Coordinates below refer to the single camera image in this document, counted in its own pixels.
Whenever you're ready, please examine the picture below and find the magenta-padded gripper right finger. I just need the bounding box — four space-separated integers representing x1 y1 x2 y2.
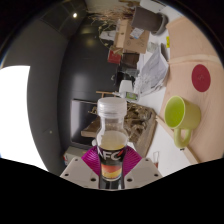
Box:
123 145 163 190

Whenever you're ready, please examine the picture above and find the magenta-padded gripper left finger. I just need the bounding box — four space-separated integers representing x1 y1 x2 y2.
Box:
59 145 101 190

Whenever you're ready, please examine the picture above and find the clear drink bottle white cap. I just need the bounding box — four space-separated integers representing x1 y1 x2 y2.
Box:
95 96 130 190

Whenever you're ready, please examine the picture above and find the yellow-green mug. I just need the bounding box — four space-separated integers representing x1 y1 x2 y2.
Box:
163 95 202 150

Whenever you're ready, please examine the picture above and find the white spray bottle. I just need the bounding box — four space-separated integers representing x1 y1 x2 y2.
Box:
113 90 140 103

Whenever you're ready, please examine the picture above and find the wooden easel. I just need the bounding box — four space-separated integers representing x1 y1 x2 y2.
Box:
95 89 116 98

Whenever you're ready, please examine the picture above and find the white chair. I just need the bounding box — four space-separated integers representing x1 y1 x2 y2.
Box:
118 79 135 94

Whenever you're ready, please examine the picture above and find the grey newspaper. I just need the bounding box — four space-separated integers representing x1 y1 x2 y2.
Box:
133 46 170 98

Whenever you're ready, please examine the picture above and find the black coffee machine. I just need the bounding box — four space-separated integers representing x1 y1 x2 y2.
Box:
111 66 139 84

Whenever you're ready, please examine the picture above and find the flat round red coaster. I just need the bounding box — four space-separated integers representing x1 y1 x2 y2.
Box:
191 63 212 93

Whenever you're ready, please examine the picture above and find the red box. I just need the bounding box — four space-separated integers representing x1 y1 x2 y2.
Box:
107 49 123 65

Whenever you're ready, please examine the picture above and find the small white cup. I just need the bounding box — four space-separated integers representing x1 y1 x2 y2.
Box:
146 41 159 54

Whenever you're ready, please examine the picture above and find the brown cardboard box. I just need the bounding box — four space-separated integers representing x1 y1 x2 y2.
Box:
114 18 151 55

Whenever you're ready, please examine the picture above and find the grey plant saucer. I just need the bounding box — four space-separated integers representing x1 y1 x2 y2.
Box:
151 12 169 37

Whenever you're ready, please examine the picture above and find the dark wall screen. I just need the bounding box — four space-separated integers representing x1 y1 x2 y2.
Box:
69 98 101 149

